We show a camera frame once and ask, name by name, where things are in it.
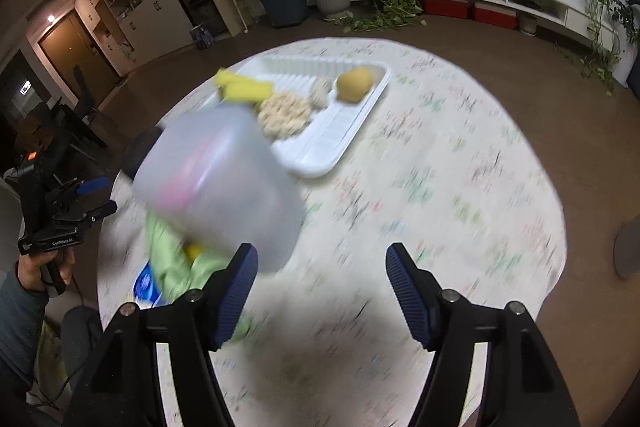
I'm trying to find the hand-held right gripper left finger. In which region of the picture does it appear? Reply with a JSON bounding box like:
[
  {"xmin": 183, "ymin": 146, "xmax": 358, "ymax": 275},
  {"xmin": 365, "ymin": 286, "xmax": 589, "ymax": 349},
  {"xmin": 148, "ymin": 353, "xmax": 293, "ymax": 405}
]
[{"xmin": 62, "ymin": 243, "xmax": 260, "ymax": 427}]

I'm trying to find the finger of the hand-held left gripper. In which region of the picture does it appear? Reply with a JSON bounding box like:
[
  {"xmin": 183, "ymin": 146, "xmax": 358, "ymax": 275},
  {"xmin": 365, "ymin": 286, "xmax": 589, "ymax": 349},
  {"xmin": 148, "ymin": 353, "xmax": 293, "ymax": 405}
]
[
  {"xmin": 80, "ymin": 201, "xmax": 118, "ymax": 225},
  {"xmin": 75, "ymin": 177, "xmax": 112, "ymax": 196}
]

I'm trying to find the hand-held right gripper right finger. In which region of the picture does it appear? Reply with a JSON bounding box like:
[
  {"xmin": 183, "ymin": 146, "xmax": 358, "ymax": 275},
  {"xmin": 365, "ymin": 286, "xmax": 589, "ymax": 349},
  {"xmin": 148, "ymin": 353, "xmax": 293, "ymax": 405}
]
[{"xmin": 385, "ymin": 243, "xmax": 581, "ymax": 427}]

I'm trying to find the translucent plastic container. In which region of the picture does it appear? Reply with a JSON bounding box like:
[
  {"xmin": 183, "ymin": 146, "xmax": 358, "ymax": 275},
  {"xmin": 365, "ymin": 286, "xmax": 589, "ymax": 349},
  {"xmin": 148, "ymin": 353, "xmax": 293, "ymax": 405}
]
[{"xmin": 132, "ymin": 103, "xmax": 307, "ymax": 275}]

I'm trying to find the white plastic tray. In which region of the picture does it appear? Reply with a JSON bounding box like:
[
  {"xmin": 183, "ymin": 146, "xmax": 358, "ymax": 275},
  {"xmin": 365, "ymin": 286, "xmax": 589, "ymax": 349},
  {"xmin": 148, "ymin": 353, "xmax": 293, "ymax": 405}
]
[{"xmin": 200, "ymin": 53, "xmax": 392, "ymax": 179}]

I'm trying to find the golden yellow sponge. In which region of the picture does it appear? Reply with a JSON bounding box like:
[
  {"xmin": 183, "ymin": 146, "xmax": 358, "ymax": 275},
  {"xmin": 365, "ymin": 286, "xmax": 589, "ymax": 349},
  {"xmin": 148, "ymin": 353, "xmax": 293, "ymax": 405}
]
[{"xmin": 224, "ymin": 77, "xmax": 273, "ymax": 104}]

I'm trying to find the cream chenille wash mitt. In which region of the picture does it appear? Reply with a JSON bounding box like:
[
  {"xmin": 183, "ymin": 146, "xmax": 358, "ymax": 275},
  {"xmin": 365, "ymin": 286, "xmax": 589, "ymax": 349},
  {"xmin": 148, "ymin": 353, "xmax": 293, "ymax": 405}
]
[{"xmin": 256, "ymin": 89, "xmax": 313, "ymax": 139}]

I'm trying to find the beige knitted toy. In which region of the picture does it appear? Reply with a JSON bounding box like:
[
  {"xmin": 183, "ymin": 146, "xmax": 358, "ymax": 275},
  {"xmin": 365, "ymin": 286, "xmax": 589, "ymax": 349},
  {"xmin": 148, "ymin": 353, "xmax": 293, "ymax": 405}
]
[{"xmin": 309, "ymin": 77, "xmax": 333, "ymax": 112}]

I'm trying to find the yellow peanut-shaped sponge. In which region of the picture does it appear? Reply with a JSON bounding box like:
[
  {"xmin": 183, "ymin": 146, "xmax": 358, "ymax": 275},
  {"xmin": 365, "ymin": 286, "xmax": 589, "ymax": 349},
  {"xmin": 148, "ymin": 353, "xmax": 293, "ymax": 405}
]
[{"xmin": 336, "ymin": 67, "xmax": 375, "ymax": 104}]

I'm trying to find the person's left forearm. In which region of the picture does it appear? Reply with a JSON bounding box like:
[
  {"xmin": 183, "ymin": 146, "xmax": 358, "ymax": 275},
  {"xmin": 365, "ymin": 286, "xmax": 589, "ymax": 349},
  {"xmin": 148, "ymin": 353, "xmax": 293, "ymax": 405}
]
[{"xmin": 0, "ymin": 267, "xmax": 51, "ymax": 403}]

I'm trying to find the person's left hand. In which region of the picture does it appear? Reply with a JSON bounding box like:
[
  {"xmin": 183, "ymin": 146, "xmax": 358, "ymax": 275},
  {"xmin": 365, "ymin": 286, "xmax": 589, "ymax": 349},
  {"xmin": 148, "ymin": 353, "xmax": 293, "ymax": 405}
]
[{"xmin": 15, "ymin": 249, "xmax": 77, "ymax": 293}]

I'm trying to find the black ribbed container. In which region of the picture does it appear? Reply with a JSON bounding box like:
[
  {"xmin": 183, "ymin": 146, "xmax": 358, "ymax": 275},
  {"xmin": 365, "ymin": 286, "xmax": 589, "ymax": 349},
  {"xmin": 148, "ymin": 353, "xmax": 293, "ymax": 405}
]
[{"xmin": 122, "ymin": 129, "xmax": 163, "ymax": 180}]

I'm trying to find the pink sponge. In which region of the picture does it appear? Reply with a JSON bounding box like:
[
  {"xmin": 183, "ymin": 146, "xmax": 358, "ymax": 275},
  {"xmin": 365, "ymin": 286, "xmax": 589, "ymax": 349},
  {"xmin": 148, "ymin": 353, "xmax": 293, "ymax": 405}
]
[{"xmin": 157, "ymin": 147, "xmax": 211, "ymax": 212}]

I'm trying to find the green cloth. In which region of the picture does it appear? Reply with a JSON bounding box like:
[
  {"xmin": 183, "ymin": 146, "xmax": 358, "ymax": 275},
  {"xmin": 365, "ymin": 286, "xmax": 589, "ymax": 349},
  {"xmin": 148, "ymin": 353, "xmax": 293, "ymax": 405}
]
[{"xmin": 145, "ymin": 212, "xmax": 253, "ymax": 343}]

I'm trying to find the dark dining chair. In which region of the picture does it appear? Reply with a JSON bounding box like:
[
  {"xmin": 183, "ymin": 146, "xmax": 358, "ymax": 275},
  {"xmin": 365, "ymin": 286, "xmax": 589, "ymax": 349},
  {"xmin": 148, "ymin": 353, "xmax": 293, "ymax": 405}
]
[{"xmin": 45, "ymin": 67, "xmax": 118, "ymax": 152}]

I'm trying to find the blue tissue pack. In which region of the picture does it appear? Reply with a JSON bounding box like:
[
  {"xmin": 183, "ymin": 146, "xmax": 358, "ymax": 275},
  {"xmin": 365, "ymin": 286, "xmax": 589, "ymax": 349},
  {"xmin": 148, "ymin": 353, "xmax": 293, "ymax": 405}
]
[{"xmin": 132, "ymin": 262, "xmax": 171, "ymax": 308}]

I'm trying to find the dark grey stool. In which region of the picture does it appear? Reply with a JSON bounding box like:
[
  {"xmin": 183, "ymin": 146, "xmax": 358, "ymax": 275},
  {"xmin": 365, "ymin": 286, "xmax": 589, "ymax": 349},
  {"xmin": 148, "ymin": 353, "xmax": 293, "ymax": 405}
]
[{"xmin": 60, "ymin": 306, "xmax": 106, "ymax": 380}]

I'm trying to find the pale green bag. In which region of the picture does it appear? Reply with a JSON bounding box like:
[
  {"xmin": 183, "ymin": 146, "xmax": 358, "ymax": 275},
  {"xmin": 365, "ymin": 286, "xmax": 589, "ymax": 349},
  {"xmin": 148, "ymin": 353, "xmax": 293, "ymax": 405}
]
[{"xmin": 35, "ymin": 319, "xmax": 68, "ymax": 390}]

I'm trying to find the wooden door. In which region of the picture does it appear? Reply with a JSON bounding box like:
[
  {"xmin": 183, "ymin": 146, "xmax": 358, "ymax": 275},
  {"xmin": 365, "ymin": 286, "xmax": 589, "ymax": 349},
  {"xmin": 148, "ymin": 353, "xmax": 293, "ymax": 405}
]
[{"xmin": 39, "ymin": 9, "xmax": 123, "ymax": 105}]

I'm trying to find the floral tablecloth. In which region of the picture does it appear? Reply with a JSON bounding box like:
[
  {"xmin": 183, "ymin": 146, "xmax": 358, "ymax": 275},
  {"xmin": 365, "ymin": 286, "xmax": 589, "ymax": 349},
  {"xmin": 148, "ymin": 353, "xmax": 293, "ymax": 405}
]
[{"xmin": 97, "ymin": 37, "xmax": 566, "ymax": 427}]

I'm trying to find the grey cylindrical trash can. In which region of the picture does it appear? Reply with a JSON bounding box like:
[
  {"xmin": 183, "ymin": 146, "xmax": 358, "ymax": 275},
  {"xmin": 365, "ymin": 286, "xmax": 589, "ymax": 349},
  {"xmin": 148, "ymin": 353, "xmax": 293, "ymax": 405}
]
[{"xmin": 612, "ymin": 214, "xmax": 640, "ymax": 279}]

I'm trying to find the red storage box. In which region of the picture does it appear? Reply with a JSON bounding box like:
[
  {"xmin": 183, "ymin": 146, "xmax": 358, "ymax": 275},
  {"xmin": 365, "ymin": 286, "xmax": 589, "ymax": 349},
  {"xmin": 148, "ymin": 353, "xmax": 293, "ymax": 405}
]
[
  {"xmin": 472, "ymin": 2, "xmax": 518, "ymax": 30},
  {"xmin": 422, "ymin": 0, "xmax": 471, "ymax": 20}
]

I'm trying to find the trailing vine plant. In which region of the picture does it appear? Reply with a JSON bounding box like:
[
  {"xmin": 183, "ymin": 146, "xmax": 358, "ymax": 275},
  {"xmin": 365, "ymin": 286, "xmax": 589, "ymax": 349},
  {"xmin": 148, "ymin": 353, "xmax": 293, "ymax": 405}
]
[{"xmin": 552, "ymin": 0, "xmax": 621, "ymax": 95}]

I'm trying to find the white television cabinet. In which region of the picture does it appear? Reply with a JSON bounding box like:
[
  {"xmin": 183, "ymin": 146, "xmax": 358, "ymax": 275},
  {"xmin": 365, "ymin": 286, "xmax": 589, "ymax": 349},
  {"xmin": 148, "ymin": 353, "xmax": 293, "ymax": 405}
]
[{"xmin": 360, "ymin": 0, "xmax": 631, "ymax": 72}]

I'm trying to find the plant in white pot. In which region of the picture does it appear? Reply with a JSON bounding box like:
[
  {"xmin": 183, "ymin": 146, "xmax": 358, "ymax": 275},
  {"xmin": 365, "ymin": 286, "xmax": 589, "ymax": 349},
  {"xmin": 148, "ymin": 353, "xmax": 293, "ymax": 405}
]
[{"xmin": 607, "ymin": 0, "xmax": 640, "ymax": 48}]

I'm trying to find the black cable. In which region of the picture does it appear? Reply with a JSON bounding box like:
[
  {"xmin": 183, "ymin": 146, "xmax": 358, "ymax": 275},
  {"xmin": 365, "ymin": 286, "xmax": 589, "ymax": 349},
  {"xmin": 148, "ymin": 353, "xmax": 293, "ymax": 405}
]
[{"xmin": 37, "ymin": 274, "xmax": 83, "ymax": 408}]

